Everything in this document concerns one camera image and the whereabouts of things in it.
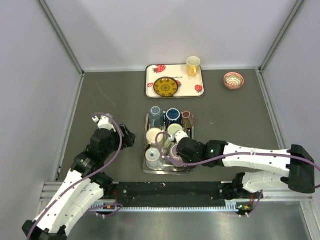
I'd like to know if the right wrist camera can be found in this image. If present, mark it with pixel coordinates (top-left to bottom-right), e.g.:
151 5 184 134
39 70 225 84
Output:
172 130 189 144

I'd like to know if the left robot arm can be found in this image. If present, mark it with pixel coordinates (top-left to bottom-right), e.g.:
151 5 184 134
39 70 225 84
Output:
22 124 136 240

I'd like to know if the dark blue mug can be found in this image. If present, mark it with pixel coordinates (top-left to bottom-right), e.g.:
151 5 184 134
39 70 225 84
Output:
165 108 182 126

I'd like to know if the grey blue mug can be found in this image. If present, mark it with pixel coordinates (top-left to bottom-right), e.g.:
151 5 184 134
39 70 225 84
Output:
149 106 165 128

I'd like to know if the strawberry serving tray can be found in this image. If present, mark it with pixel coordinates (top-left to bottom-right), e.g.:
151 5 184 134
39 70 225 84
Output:
145 64 205 99

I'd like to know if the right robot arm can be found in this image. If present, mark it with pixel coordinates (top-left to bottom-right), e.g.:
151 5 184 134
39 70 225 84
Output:
177 137 319 200

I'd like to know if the yellow patterned plate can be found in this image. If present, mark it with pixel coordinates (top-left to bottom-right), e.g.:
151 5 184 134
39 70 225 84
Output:
153 77 179 98

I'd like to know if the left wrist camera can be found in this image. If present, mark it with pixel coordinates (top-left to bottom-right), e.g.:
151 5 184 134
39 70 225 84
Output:
91 113 115 131

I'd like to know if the yellow mug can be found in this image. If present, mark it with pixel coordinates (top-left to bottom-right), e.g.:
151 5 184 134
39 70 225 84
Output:
186 56 201 77

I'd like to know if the aluminium frame rail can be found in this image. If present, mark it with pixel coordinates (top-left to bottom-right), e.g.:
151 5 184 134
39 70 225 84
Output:
39 181 313 213

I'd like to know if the green mug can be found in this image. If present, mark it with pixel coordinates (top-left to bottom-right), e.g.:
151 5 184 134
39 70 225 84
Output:
164 123 183 149

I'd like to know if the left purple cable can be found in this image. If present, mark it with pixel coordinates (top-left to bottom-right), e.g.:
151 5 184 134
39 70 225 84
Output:
26 112 125 238

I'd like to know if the light blue white mug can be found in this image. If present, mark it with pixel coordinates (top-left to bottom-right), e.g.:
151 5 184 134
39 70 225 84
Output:
145 147 165 171

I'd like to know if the brown striped cup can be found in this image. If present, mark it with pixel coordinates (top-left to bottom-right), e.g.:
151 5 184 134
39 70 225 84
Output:
181 111 195 129

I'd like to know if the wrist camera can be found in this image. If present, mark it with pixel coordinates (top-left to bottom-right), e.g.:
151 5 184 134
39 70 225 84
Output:
172 130 189 144
91 113 115 131

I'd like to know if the pink patterned bowl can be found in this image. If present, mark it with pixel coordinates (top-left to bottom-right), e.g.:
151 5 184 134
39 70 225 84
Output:
223 72 245 90

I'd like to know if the metal tray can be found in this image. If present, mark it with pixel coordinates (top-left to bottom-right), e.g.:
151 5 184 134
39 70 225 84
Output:
142 115 195 176

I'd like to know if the cream mug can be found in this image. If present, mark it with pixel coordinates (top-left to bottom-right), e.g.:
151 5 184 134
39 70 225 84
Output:
146 128 165 148

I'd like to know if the purple mug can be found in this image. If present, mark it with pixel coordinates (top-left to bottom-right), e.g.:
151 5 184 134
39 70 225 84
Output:
169 143 184 163

